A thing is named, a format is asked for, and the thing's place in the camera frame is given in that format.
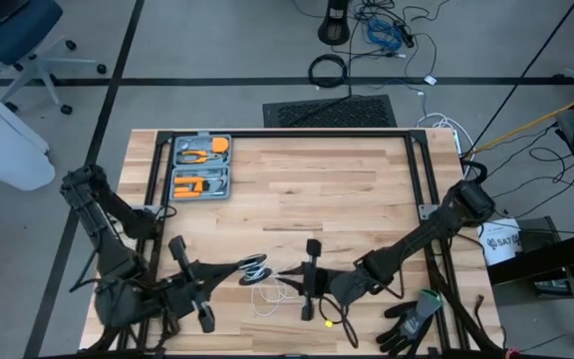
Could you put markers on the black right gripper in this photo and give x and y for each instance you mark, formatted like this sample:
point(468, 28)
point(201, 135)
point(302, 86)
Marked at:
point(324, 284)

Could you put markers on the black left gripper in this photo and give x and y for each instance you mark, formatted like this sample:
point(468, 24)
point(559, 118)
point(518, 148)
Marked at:
point(195, 294)

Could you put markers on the orange tape measure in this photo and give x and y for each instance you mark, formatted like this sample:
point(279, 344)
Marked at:
point(220, 144)

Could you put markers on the black stand base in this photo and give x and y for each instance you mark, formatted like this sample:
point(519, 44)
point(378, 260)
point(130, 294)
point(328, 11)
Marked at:
point(334, 25)

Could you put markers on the orange pliers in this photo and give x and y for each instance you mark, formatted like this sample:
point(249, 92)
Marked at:
point(195, 157)

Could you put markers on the orange utility knife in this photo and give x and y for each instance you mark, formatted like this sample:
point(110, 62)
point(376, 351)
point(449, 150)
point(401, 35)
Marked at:
point(190, 179)

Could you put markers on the blue office chair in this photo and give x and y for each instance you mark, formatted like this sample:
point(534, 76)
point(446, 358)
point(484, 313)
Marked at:
point(13, 25)

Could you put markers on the grey open tool case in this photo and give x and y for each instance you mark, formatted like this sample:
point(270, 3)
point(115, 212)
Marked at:
point(200, 167)

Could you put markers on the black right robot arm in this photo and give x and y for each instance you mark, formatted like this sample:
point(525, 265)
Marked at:
point(416, 239)

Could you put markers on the black rig strut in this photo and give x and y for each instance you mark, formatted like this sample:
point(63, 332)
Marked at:
point(523, 75)

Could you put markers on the large white cylinder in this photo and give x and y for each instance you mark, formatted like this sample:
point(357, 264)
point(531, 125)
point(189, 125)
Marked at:
point(8, 144)

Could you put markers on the grey black work glove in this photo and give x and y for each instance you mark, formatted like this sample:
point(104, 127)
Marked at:
point(416, 319)

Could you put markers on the white plug adapter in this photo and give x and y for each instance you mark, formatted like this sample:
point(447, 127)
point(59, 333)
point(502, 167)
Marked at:
point(430, 80)

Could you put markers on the black floor mat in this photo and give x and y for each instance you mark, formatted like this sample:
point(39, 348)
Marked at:
point(332, 112)

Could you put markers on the silver metal tool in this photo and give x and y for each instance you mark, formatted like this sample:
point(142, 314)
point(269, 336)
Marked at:
point(214, 184)

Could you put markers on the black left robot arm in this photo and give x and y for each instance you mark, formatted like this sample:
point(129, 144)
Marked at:
point(107, 249)

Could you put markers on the black beam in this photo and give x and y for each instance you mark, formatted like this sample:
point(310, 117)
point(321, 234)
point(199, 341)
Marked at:
point(556, 254)

